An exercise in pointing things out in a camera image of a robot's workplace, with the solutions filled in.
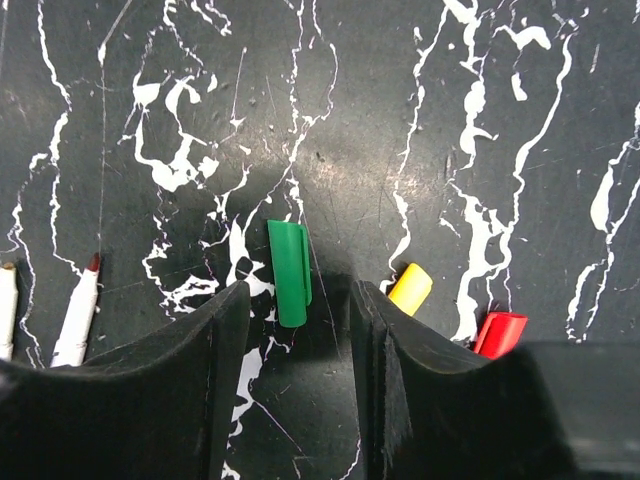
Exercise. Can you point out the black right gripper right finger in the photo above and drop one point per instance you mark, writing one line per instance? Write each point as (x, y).
(431, 409)

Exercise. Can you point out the red whiteboard pen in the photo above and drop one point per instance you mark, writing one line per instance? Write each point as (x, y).
(70, 348)

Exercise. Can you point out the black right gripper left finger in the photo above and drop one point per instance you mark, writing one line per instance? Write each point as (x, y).
(157, 408)

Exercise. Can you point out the green pen cap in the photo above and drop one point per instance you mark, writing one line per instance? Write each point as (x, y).
(290, 257)

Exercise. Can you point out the yellow pen cap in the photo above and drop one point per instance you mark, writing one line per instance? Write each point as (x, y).
(412, 289)

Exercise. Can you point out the yellow whiteboard pen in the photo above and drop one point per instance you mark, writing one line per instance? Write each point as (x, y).
(8, 307)

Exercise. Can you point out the red pen cap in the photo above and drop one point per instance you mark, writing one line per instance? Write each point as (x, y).
(500, 333)

